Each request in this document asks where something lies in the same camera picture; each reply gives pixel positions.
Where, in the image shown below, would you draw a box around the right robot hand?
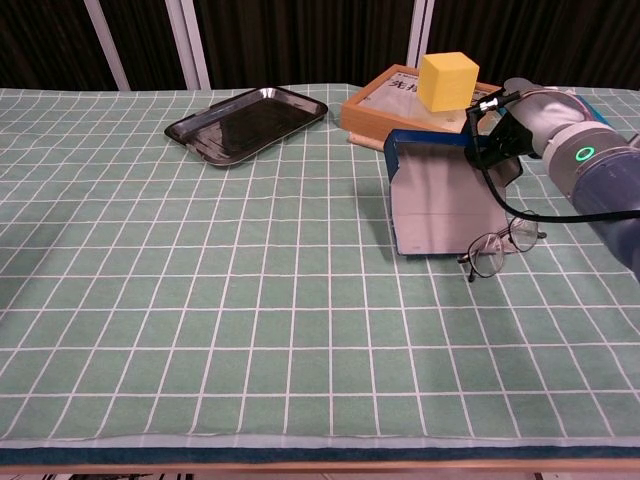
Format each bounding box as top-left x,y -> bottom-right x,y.
464,77 -> 586,169

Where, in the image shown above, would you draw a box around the dark blue glasses case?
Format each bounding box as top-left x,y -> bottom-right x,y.
382,128 -> 524,257

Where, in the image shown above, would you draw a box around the wire-rimmed eyeglasses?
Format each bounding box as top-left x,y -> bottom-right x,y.
457,215 -> 547,284

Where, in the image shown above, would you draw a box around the blue cardboard package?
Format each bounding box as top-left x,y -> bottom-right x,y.
574,93 -> 640,151

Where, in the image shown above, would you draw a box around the yellow foam cube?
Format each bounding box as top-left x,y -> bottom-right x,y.
417,51 -> 481,114

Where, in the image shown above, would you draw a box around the clear printed plastic bag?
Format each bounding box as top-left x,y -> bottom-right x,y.
363,74 -> 490,132

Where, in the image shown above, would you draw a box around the light wooden stick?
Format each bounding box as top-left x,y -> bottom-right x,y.
347,132 -> 386,150

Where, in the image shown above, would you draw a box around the shiny metal tray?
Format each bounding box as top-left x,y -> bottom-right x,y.
164,85 -> 330,169

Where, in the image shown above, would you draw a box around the green checked tablecloth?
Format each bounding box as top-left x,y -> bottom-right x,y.
0,82 -> 640,449

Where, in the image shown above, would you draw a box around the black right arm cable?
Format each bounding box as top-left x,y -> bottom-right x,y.
464,94 -> 640,224

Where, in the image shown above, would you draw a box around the wooden frame box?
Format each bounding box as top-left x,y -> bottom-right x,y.
339,63 -> 504,147

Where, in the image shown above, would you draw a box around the wide white partition post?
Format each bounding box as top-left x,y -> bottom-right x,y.
164,0 -> 212,91

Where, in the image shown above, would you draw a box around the thin white partition post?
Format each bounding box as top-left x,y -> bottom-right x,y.
83,0 -> 131,92

